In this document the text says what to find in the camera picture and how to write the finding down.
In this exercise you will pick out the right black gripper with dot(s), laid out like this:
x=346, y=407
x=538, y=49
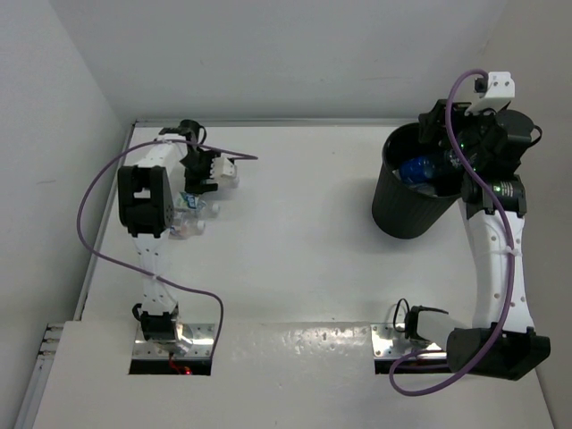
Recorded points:
x=431, y=121

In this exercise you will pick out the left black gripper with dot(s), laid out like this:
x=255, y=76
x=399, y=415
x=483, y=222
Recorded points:
x=193, y=183

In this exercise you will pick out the clear bottle blue white label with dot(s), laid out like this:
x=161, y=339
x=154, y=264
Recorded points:
x=196, y=206

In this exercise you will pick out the blue label plastic bottle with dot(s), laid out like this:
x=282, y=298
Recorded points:
x=424, y=167

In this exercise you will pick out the clear bottle red blue label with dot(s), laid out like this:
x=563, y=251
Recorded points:
x=183, y=229

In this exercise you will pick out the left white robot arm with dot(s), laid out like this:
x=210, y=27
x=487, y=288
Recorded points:
x=152, y=214

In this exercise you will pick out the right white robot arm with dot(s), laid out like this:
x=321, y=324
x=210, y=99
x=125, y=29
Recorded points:
x=501, y=341

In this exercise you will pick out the black ribbed waste bin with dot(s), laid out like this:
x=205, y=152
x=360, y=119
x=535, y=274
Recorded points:
x=399, y=210

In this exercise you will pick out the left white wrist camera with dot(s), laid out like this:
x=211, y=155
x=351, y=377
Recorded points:
x=223, y=168

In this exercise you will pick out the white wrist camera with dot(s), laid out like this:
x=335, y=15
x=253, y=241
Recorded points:
x=223, y=168
x=494, y=92

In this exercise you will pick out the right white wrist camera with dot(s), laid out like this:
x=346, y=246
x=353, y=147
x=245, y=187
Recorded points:
x=494, y=92

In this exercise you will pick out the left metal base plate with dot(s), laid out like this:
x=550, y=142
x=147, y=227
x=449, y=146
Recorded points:
x=191, y=342

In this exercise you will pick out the metal base plate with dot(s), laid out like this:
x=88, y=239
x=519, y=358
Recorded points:
x=389, y=344
x=191, y=342

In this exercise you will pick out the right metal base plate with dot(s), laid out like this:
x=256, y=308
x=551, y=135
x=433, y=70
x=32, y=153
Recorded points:
x=389, y=344

